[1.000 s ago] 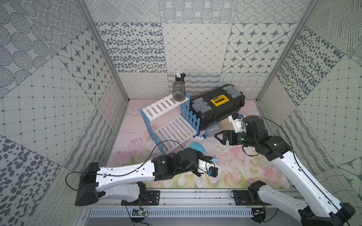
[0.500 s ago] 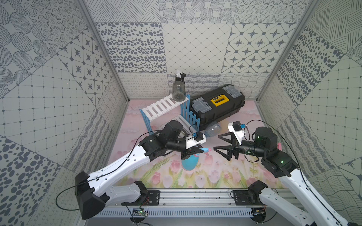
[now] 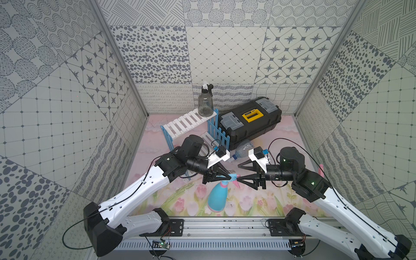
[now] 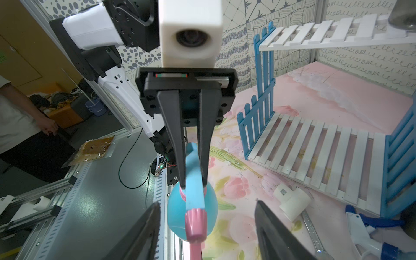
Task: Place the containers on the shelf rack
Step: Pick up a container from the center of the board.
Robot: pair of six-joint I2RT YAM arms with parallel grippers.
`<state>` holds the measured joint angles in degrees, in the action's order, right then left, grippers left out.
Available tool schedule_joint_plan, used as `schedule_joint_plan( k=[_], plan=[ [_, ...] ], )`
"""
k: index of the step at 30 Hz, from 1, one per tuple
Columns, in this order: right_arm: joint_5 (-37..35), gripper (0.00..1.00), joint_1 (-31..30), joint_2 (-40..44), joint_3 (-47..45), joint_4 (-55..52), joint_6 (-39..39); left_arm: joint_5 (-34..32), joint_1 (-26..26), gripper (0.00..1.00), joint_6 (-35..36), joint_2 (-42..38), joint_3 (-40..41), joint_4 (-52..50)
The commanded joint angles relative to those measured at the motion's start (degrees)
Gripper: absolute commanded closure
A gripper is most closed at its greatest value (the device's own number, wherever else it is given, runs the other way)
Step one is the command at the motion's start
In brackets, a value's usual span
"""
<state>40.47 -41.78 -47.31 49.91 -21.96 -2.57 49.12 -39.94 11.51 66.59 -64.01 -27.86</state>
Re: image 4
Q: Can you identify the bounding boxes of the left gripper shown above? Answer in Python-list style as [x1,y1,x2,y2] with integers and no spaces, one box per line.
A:
[135,67,238,189]

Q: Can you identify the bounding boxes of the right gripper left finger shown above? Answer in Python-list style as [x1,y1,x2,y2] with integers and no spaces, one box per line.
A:
[104,202,161,260]

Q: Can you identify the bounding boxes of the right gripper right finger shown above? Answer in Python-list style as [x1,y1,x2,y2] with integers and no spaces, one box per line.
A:
[255,200,315,260]

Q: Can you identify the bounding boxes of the teal pink spray bottle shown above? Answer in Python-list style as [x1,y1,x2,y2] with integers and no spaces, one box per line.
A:
[167,143,218,260]

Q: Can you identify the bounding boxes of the clear spray bottle blue nozzle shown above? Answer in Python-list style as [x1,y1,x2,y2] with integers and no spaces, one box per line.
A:
[344,204,416,260]

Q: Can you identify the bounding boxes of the blue white slatted shelf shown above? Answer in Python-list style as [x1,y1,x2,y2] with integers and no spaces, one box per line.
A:
[237,14,416,218]

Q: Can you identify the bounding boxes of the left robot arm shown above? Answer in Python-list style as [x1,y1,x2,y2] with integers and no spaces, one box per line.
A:
[50,1,238,188]

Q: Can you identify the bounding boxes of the white plastic pipe fitting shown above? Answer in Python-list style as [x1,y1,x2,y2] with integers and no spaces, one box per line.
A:
[274,184,312,222]

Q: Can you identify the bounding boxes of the silver wrench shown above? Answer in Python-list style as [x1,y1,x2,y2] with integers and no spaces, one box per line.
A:
[301,210,334,260]

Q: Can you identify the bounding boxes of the person in white shirt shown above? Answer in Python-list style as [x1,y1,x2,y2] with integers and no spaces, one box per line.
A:
[1,78,75,183]

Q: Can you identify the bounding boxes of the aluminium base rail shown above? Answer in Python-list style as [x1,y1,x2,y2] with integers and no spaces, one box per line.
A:
[1,128,184,260]

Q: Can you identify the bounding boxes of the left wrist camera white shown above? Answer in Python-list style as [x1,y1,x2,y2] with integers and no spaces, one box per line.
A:
[158,0,223,68]

